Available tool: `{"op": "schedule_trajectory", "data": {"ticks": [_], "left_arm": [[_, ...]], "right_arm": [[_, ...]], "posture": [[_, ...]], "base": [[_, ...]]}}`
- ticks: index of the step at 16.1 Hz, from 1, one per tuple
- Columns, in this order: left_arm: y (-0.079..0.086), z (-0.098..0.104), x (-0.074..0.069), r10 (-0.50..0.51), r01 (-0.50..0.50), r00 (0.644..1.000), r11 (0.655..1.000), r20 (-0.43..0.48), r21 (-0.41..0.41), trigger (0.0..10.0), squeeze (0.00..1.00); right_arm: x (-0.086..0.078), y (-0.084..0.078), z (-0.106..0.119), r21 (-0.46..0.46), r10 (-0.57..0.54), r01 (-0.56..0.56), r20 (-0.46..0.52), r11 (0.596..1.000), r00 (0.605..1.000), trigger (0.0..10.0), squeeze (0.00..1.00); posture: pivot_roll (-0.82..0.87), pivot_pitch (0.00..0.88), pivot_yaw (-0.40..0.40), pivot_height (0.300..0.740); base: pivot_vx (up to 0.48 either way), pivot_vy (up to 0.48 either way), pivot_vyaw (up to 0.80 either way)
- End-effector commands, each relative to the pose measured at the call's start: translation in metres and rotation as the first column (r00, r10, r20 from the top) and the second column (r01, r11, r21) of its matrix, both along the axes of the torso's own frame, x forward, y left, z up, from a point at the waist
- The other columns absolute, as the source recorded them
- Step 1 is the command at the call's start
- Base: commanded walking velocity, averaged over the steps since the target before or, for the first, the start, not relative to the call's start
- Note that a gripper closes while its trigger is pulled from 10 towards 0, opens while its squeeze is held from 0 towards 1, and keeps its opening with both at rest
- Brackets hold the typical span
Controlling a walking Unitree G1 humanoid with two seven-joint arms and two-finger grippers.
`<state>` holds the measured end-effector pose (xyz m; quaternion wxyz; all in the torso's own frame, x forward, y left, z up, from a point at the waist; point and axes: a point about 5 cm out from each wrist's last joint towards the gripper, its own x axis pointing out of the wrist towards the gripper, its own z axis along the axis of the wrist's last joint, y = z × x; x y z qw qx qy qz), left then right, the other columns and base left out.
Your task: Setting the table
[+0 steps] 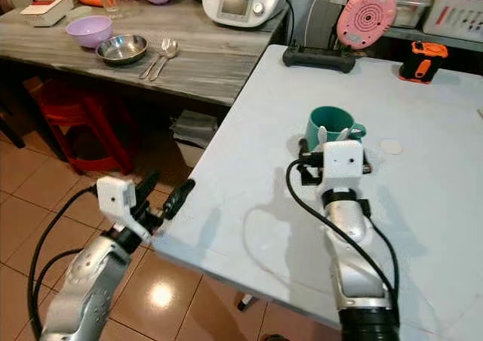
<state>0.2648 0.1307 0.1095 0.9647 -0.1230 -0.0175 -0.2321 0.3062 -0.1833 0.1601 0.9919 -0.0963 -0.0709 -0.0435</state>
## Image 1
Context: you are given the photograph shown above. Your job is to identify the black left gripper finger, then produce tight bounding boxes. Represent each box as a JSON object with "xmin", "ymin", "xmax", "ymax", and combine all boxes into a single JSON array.
[
  {"xmin": 135, "ymin": 171, "xmax": 162, "ymax": 208},
  {"xmin": 163, "ymin": 179, "xmax": 196, "ymax": 220}
]

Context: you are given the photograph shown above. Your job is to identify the teal mug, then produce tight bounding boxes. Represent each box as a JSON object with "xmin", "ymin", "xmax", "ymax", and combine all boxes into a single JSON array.
[{"xmin": 306, "ymin": 105, "xmax": 368, "ymax": 150}]

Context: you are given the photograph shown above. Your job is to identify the white round coaster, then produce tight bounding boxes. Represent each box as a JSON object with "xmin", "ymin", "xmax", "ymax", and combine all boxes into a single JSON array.
[{"xmin": 380, "ymin": 138, "xmax": 405, "ymax": 156}]

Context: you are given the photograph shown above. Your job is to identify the white bin with grey bag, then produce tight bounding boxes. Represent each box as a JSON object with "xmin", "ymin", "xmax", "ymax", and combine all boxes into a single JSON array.
[{"xmin": 171, "ymin": 109, "xmax": 220, "ymax": 170}]

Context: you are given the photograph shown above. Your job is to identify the black flat device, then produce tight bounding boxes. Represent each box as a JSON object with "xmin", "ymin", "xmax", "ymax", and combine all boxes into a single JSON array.
[{"xmin": 281, "ymin": 45, "xmax": 357, "ymax": 74}]

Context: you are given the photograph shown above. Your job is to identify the red plastic stool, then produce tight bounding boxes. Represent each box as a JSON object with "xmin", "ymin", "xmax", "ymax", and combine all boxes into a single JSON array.
[{"xmin": 38, "ymin": 79, "xmax": 133, "ymax": 176}]

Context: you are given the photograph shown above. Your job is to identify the orange and black tool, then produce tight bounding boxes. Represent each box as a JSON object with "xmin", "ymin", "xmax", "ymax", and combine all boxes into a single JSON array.
[{"xmin": 398, "ymin": 41, "xmax": 450, "ymax": 84}]

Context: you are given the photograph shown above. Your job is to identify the pink round appliance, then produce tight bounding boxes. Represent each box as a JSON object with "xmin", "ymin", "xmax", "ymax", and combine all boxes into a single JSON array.
[{"xmin": 336, "ymin": 0, "xmax": 398, "ymax": 51}]

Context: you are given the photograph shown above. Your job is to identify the white table leg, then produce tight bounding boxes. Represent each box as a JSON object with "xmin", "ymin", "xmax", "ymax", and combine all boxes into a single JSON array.
[{"xmin": 235, "ymin": 293, "xmax": 258, "ymax": 312}]

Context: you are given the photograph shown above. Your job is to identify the steel fork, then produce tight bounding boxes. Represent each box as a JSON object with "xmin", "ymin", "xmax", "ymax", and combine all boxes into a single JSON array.
[{"xmin": 140, "ymin": 38, "xmax": 171, "ymax": 80}]

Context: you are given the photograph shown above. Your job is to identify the steel spoon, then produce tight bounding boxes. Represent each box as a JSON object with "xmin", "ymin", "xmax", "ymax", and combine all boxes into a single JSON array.
[{"xmin": 149, "ymin": 40, "xmax": 181, "ymax": 83}]

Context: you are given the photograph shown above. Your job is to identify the small steel bowl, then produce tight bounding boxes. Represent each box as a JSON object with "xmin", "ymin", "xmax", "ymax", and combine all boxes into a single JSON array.
[{"xmin": 96, "ymin": 35, "xmax": 149, "ymax": 66}]

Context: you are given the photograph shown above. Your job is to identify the clear plastic container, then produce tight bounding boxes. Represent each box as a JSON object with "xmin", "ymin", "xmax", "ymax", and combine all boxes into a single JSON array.
[{"xmin": 392, "ymin": 0, "xmax": 432, "ymax": 29}]

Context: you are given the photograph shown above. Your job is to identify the white kitchen appliance with display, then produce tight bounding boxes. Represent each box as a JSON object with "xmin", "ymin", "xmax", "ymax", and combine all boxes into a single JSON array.
[{"xmin": 202, "ymin": 0, "xmax": 289, "ymax": 29}]

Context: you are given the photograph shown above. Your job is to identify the white plastic basket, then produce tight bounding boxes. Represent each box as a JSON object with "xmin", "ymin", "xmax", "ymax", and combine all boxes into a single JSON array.
[{"xmin": 421, "ymin": 0, "xmax": 483, "ymax": 44}]

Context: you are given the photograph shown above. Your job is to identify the large purple plastic bowl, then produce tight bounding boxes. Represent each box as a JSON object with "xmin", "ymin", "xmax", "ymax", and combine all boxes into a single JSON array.
[{"xmin": 66, "ymin": 15, "xmax": 114, "ymax": 49}]

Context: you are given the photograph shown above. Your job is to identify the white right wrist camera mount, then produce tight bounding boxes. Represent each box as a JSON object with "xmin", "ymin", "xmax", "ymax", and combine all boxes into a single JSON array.
[{"xmin": 322, "ymin": 139, "xmax": 368, "ymax": 195}]

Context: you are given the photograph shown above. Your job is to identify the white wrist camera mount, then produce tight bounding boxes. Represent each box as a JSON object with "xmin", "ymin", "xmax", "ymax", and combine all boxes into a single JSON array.
[
  {"xmin": 322, "ymin": 139, "xmax": 368, "ymax": 195},
  {"xmin": 96, "ymin": 175, "xmax": 139, "ymax": 222}
]

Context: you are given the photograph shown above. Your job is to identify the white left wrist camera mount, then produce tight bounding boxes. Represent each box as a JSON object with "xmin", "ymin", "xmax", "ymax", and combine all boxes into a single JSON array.
[{"xmin": 96, "ymin": 175, "xmax": 139, "ymax": 222}]

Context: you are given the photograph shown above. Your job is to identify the white power cable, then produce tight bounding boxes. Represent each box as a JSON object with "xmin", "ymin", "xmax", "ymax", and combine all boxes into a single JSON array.
[{"xmin": 303, "ymin": 0, "xmax": 352, "ymax": 49}]

